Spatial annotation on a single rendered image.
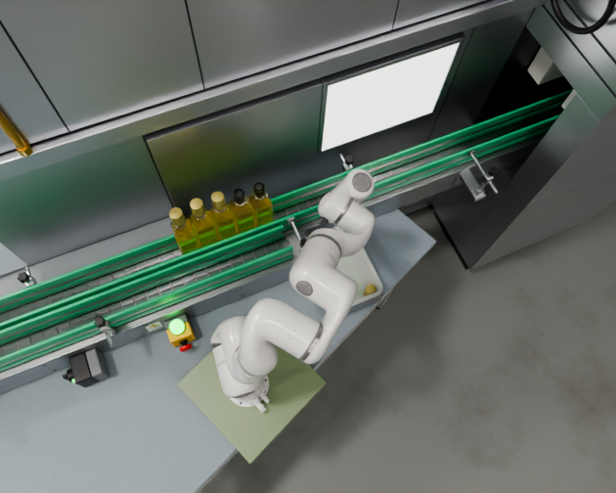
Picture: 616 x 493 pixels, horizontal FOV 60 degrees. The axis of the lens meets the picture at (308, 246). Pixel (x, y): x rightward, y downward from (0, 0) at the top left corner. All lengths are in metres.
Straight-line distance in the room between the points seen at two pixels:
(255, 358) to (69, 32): 0.71
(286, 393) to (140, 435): 0.44
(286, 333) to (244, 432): 0.61
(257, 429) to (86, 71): 1.03
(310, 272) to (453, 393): 1.58
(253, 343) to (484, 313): 1.76
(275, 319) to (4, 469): 1.05
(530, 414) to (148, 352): 1.68
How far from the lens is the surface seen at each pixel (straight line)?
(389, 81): 1.60
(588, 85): 1.71
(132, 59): 1.23
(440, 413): 2.53
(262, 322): 1.07
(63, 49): 1.18
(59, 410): 1.82
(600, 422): 2.80
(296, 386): 1.63
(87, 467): 1.78
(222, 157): 1.54
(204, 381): 1.65
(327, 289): 1.08
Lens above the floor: 2.43
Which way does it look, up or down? 67 degrees down
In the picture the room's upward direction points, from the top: 5 degrees clockwise
